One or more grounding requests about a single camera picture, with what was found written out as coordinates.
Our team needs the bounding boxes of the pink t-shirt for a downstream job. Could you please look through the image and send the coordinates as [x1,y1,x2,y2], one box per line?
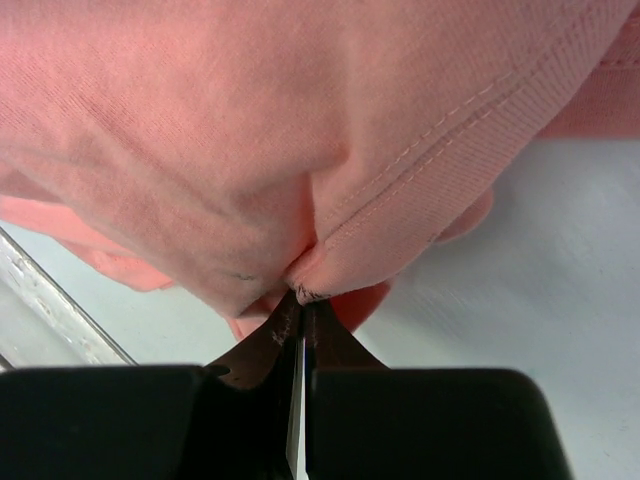
[1,1,639,337]

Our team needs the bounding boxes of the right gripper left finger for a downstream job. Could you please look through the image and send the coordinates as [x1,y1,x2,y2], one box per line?
[1,293,301,479]

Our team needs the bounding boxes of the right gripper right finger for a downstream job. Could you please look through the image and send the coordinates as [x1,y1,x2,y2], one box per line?
[301,301,572,480]

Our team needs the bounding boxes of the aluminium table edge rail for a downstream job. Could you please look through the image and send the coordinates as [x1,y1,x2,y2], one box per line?
[1,231,136,369]

